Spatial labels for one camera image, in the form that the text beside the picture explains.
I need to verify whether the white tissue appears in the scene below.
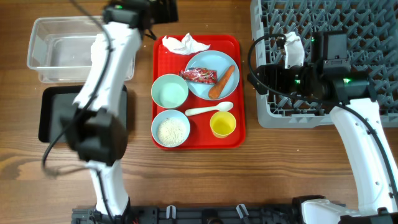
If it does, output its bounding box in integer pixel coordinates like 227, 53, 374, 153
162, 33, 210, 55
90, 34, 106, 63

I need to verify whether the red snack wrapper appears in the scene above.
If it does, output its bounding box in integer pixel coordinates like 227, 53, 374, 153
178, 68, 217, 84

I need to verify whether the mint green bowl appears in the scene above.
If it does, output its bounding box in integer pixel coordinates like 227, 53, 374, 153
151, 74, 189, 109

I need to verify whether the orange carrot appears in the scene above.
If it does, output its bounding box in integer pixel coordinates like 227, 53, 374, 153
208, 65, 235, 100

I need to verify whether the light blue bowl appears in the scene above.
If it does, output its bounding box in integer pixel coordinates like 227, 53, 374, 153
151, 110, 190, 147

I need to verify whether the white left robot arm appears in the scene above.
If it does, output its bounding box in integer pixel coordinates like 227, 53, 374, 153
60, 1, 154, 222

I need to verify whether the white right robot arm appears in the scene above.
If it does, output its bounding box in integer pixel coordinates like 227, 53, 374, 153
248, 30, 397, 223

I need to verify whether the grey dishwasher rack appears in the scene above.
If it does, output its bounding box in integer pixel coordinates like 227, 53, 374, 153
250, 0, 397, 128

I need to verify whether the light blue plate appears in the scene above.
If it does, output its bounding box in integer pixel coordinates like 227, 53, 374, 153
185, 50, 240, 100

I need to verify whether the white plastic spoon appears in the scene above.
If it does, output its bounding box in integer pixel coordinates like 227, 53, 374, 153
185, 101, 234, 116

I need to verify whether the yellow cup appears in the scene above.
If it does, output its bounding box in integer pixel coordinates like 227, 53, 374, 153
210, 111, 237, 138

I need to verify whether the red serving tray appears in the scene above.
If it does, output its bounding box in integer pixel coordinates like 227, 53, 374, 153
153, 34, 246, 151

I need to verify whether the clear plastic bin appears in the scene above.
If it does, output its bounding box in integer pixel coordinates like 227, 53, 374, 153
27, 15, 136, 83

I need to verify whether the black tray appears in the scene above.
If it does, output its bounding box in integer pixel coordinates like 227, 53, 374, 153
38, 85, 128, 143

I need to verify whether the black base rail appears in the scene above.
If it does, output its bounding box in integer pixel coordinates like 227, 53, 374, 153
71, 204, 300, 224

